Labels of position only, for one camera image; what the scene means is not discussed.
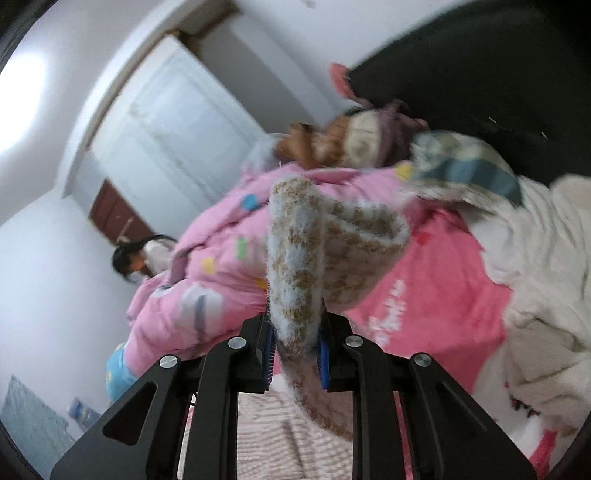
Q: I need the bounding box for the salmon pink cloth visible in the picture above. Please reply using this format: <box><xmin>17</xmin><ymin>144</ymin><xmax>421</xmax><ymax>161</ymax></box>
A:
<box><xmin>329</xmin><ymin>62</ymin><xmax>358</xmax><ymax>100</ymax></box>

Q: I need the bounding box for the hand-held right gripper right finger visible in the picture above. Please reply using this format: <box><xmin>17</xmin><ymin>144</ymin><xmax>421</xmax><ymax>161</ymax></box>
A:
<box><xmin>318</xmin><ymin>311</ymin><xmax>537</xmax><ymax>480</ymax></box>

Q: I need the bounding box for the beige houndstooth knit coat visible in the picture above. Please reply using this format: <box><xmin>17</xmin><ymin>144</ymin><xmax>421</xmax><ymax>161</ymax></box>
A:
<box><xmin>178</xmin><ymin>178</ymin><xmax>416</xmax><ymax>480</ymax></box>

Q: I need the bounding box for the teal patterned cloth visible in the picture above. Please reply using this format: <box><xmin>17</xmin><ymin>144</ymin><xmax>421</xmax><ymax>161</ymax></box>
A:
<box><xmin>0</xmin><ymin>375</ymin><xmax>77</xmax><ymax>467</ymax></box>

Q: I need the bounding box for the blue white packet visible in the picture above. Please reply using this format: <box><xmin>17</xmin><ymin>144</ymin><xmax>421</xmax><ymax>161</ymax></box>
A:
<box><xmin>68</xmin><ymin>396</ymin><xmax>100</xmax><ymax>426</ymax></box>

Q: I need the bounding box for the brown wooden door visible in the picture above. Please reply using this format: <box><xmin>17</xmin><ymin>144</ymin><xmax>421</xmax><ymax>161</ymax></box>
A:
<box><xmin>89</xmin><ymin>179</ymin><xmax>155</xmax><ymax>245</ymax></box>

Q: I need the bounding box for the blue striped pillow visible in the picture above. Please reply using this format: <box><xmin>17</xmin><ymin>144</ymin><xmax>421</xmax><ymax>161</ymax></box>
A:
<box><xmin>105</xmin><ymin>344</ymin><xmax>139</xmax><ymax>400</ymax></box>

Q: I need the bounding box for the white wardrobe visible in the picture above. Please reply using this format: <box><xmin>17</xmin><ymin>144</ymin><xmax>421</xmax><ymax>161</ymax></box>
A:
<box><xmin>88</xmin><ymin>34</ymin><xmax>273</xmax><ymax>213</ymax></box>

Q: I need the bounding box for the black padded headboard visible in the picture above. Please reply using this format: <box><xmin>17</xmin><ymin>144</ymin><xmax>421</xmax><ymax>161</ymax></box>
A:
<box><xmin>346</xmin><ymin>0</ymin><xmax>591</xmax><ymax>183</ymax></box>

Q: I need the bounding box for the pink floral bed sheet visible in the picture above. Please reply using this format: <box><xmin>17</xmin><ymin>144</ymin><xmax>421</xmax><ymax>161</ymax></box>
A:
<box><xmin>272</xmin><ymin>203</ymin><xmax>568</xmax><ymax>480</ymax></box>

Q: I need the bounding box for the brown plush toy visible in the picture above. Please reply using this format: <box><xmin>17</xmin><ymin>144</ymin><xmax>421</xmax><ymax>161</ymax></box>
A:
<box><xmin>274</xmin><ymin>115</ymin><xmax>356</xmax><ymax>171</ymax></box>

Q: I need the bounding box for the cream fluffy blanket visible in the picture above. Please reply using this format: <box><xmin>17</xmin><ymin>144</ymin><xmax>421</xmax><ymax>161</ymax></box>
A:
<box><xmin>480</xmin><ymin>175</ymin><xmax>591</xmax><ymax>435</ymax></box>

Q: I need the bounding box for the plaid cloth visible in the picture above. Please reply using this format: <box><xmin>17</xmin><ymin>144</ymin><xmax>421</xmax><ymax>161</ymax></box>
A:
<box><xmin>406</xmin><ymin>130</ymin><xmax>522</xmax><ymax>206</ymax></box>

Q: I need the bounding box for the pink floral quilt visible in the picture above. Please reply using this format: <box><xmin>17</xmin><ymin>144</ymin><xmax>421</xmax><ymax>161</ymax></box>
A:
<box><xmin>127</xmin><ymin>164</ymin><xmax>416</xmax><ymax>374</ymax></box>

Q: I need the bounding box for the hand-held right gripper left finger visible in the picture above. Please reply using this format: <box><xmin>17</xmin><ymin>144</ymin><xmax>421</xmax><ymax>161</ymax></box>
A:
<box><xmin>50</xmin><ymin>316</ymin><xmax>278</xmax><ymax>480</ymax></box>

